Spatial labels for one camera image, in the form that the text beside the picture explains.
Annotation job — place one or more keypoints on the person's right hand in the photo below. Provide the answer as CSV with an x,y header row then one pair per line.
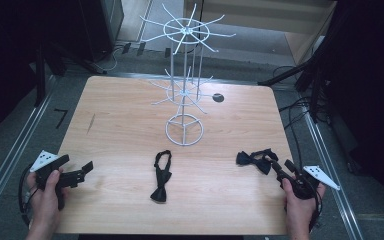
x,y
301,213

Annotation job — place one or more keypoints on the light wooden furniture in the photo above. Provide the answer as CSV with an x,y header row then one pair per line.
x,y
280,20

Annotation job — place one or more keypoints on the person's left hand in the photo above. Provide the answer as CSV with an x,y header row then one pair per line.
x,y
45,203

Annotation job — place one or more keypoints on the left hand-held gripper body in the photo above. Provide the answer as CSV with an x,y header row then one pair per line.
x,y
48,160

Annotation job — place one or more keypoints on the dark cabinet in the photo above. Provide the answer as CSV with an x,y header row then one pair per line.
x,y
103,26

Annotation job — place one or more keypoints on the metal floor rail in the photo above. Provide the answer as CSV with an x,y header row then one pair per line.
x,y
333,186
10,156

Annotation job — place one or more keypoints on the black metal stand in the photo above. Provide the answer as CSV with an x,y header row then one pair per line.
x,y
308,71
46,63

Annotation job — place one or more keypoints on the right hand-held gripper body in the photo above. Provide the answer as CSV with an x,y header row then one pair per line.
x,y
301,186

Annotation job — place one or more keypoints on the black bow tie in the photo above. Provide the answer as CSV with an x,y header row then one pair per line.
x,y
255,161
161,176

